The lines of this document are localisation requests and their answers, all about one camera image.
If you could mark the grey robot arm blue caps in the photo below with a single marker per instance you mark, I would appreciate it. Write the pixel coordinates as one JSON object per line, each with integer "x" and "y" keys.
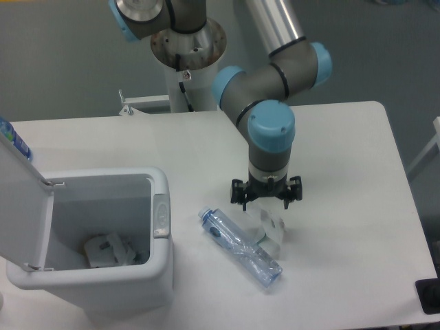
{"x": 255, "y": 103}

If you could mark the black clamp at table edge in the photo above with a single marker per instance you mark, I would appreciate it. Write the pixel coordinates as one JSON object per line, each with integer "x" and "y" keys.
{"x": 428, "y": 293}

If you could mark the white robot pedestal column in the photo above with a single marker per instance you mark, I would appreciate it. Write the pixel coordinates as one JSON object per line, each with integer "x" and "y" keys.
{"x": 190, "y": 62}

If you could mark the white trash can lid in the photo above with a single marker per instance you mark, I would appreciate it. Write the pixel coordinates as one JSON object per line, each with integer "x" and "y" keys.
{"x": 27, "y": 203}

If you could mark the white trash can body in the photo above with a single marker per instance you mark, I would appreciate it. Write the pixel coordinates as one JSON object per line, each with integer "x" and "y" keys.
{"x": 133, "y": 202}

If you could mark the white frame at right edge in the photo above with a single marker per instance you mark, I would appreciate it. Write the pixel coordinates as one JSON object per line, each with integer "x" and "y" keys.
{"x": 426, "y": 155}

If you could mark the clear plastic water bottle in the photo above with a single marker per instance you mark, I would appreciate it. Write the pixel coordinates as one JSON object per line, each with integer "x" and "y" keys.
{"x": 237, "y": 243}

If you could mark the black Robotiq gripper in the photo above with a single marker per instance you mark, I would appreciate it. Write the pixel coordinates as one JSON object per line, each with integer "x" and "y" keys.
{"x": 244, "y": 192}

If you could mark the white packaging trash in bin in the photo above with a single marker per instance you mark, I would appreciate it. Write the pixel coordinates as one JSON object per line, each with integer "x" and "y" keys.
{"x": 113, "y": 250}

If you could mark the white pedestal base frame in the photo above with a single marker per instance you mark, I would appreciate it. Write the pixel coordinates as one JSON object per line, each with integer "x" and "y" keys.
{"x": 144, "y": 104}

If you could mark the blue labelled bottle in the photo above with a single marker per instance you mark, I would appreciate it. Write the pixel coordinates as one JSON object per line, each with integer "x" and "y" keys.
{"x": 9, "y": 132}

